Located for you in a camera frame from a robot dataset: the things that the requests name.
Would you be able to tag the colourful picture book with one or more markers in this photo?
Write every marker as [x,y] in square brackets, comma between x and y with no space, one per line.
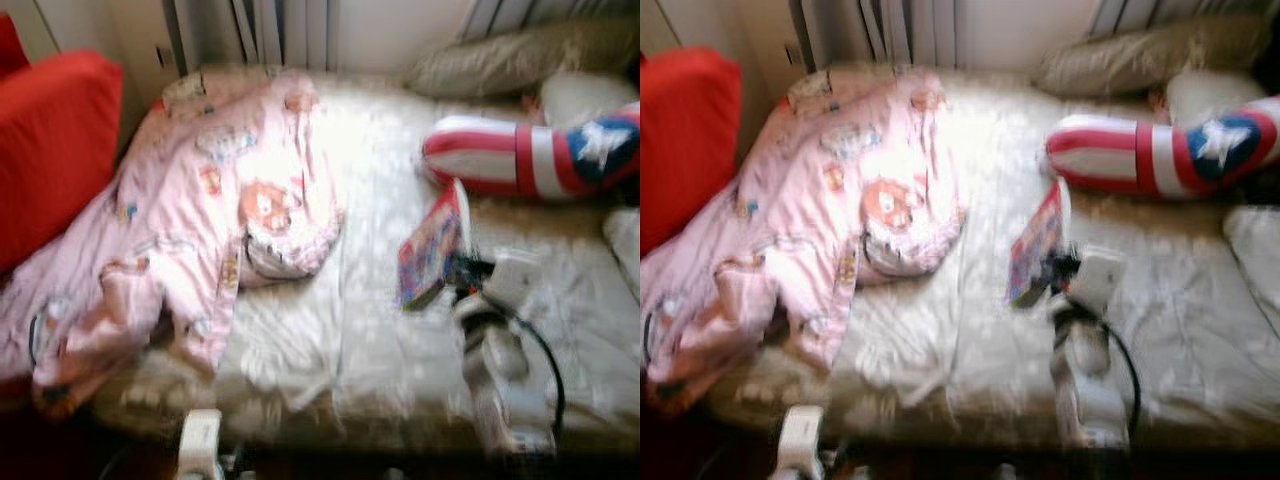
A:
[1038,245]
[430,250]

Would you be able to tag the pink cartoon print blanket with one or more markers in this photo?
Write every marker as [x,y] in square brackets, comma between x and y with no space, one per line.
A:
[800,220]
[180,220]

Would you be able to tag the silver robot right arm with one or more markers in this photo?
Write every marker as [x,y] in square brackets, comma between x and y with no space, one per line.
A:
[1085,380]
[500,380]

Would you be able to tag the beige floral bedspread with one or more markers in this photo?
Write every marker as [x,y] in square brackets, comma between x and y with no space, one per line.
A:
[1000,350]
[380,330]

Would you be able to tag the red white blue star pillow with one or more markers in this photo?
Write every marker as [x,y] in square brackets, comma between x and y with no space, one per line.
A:
[520,155]
[1140,155]

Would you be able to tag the small cream pillow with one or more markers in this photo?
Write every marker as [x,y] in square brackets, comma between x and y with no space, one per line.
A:
[590,98]
[1210,95]

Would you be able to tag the tan pillow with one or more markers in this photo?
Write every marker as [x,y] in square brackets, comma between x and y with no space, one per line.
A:
[1150,55]
[520,60]

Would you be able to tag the red cushion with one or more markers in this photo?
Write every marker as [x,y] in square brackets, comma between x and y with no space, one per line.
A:
[10,45]
[55,150]
[685,140]

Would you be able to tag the grey curtain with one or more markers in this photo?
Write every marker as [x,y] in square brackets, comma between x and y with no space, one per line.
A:
[250,30]
[540,12]
[870,30]

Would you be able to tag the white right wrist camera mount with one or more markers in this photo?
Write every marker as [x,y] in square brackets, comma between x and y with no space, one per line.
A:
[1098,278]
[512,280]

